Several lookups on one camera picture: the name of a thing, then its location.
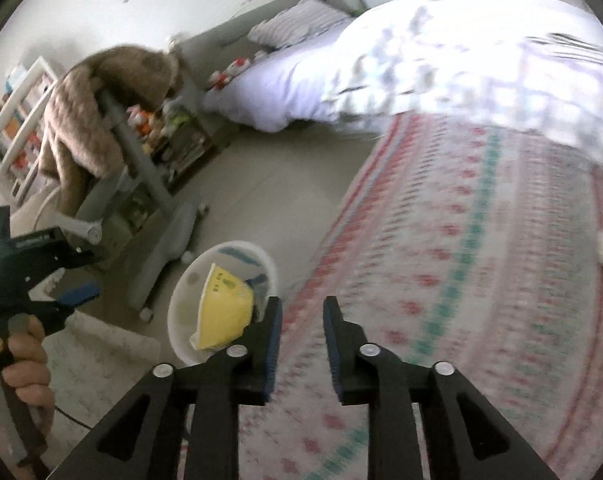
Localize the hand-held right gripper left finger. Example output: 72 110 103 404
48 296 284 480

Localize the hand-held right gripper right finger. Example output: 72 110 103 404
323 296 557 480

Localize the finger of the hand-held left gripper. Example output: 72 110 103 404
26 282 103 337
56 246 108 273

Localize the yellow plastic bag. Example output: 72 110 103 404
188 263 256 351

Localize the white plastic bin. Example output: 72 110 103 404
167 240 278 366

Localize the person's left hand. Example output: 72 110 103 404
0 312 57 441

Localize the grey chair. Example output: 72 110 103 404
11 90 212 321

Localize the white speckled rug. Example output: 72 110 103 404
41 312 182 466

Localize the white bookshelf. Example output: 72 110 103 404
0 56 59 206

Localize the brown fuzzy blanket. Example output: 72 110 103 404
37 45 182 216

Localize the red white plush toy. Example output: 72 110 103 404
208 55 254 92

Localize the bed with lilac sheet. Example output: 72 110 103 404
174 0 382 133

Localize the checked quilt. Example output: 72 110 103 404
324 0 603 181

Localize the checked pillow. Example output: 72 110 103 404
247 0 352 51

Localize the black cable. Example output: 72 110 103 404
54 406 93 432

